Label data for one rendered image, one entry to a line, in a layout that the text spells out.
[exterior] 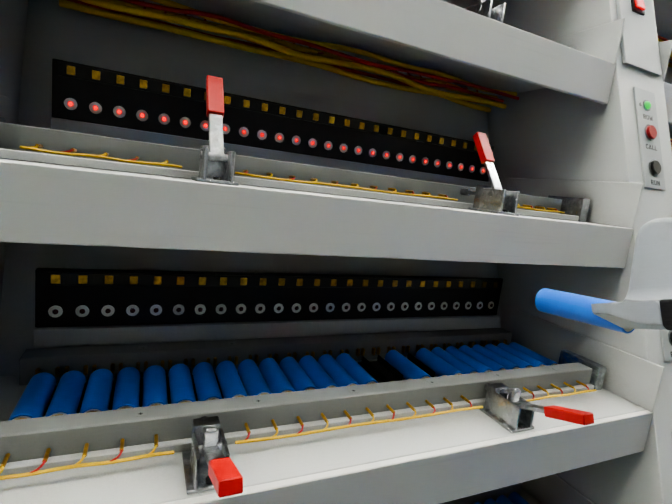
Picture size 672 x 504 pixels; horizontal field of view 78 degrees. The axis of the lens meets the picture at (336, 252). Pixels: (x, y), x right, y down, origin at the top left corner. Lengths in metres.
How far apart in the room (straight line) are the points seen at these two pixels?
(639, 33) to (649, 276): 0.44
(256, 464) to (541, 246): 0.32
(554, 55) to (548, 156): 0.15
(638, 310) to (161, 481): 0.30
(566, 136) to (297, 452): 0.50
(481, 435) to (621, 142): 0.37
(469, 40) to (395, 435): 0.37
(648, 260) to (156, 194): 0.29
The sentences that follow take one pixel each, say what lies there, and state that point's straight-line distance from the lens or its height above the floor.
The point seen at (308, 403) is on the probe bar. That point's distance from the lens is 0.35.
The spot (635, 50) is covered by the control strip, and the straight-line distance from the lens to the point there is 0.66.
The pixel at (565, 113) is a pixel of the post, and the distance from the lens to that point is 0.65.
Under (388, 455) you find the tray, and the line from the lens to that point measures 0.35.
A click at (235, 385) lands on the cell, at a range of 0.37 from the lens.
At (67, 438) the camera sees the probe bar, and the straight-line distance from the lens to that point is 0.33.
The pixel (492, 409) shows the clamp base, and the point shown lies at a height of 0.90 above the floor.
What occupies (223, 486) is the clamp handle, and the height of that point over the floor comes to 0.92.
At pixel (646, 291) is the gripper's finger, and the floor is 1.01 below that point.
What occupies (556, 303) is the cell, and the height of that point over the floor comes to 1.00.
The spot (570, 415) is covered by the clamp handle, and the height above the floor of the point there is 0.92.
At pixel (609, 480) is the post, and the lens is 0.62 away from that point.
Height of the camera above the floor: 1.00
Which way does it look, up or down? 7 degrees up
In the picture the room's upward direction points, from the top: 1 degrees counter-clockwise
